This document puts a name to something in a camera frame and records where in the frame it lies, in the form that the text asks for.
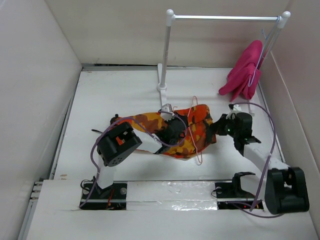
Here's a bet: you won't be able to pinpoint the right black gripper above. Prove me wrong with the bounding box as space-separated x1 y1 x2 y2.
210 113 240 138

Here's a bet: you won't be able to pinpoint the orange camouflage trousers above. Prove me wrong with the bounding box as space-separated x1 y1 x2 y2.
124 104 217 159

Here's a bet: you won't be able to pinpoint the pink wire hanger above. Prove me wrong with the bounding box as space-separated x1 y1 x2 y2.
186 96 204 166

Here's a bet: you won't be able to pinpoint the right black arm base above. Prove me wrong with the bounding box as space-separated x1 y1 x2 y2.
211 171 260 210

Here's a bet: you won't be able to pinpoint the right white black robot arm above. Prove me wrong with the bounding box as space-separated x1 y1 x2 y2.
210 112 310 215

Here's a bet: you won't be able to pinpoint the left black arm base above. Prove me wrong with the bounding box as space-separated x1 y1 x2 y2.
79 178 128 211

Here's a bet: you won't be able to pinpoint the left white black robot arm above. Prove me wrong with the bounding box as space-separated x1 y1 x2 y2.
93 114 188 199

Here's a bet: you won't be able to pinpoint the magenta pink garment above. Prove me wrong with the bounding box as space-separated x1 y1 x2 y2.
218 40 263 102

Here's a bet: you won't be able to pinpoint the silver taped white panel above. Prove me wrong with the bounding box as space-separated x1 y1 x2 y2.
126 180 218 211

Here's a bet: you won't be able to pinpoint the white metal clothes rack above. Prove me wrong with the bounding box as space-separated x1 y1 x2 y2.
157 9 291 108

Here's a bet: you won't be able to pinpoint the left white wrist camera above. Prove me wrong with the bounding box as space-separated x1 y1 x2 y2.
158 103 175 121

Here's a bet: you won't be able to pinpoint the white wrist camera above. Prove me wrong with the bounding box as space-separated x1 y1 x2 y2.
158 103 175 121
226 103 242 119

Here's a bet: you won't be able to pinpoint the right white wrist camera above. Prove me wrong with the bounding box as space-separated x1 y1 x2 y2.
226 103 242 119

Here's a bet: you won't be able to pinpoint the light blue wire hanger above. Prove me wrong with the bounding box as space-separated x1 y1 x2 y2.
248 15 281 87

